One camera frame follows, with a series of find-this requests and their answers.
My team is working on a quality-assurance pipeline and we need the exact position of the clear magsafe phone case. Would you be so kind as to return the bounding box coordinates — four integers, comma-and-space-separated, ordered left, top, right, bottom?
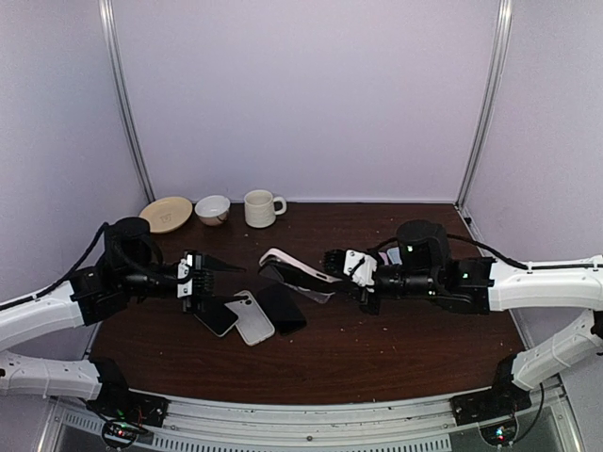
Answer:
300, 283, 335, 304

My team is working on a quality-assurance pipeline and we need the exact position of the light blue phone case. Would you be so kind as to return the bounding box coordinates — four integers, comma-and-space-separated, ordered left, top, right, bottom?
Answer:
386, 247, 401, 265

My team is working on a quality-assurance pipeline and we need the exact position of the pinkish beige phone case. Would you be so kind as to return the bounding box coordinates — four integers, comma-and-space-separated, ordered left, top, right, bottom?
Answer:
258, 248, 341, 283

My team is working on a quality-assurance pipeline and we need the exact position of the black phone with dark case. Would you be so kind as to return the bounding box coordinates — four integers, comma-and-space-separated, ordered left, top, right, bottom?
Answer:
257, 284, 307, 336

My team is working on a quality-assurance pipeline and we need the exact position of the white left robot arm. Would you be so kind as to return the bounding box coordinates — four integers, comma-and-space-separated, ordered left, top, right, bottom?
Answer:
1, 217, 238, 418

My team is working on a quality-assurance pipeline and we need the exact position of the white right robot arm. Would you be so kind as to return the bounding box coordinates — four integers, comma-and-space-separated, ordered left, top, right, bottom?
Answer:
323, 219, 602, 416

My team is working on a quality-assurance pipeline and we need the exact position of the white ceramic bowl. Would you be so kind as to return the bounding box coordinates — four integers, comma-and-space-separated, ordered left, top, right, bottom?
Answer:
194, 195, 231, 227

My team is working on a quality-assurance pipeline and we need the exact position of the beige ceramic plate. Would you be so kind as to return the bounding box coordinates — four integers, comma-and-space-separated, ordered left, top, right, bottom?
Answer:
139, 197, 193, 234

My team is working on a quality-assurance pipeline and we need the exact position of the white ceramic mug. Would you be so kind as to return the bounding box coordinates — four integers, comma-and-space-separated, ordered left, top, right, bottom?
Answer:
244, 189, 287, 229

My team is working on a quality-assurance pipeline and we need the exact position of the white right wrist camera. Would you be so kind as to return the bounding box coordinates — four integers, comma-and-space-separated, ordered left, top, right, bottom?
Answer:
343, 250, 378, 288

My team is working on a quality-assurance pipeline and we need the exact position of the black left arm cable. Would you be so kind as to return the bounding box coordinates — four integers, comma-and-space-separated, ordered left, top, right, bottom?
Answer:
0, 223, 189, 312

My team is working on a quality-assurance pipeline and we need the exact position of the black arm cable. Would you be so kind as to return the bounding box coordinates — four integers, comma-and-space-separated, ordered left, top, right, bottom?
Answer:
0, 223, 189, 312
371, 233, 603, 274

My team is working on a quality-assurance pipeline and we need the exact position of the aluminium front rail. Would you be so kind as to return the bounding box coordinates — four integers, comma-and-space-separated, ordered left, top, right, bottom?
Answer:
37, 383, 585, 452

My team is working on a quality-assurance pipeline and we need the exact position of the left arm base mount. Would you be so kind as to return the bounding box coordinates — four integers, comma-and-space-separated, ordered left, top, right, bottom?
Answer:
83, 358, 170, 451

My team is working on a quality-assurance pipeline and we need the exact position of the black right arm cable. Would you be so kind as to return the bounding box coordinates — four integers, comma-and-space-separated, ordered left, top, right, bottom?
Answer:
371, 233, 603, 274

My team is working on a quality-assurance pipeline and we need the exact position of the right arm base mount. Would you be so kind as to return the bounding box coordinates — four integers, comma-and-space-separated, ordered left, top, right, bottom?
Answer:
450, 355, 531, 447

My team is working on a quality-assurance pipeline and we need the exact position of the left aluminium frame post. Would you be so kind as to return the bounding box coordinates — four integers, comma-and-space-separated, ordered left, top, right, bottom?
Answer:
98, 0, 155, 203

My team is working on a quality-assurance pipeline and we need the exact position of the aluminium frame post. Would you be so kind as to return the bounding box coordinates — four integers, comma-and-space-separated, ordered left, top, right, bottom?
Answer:
98, 0, 155, 203
455, 0, 513, 212

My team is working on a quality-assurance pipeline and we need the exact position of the right aluminium frame post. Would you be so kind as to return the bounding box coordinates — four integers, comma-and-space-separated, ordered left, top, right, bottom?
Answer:
455, 0, 513, 212

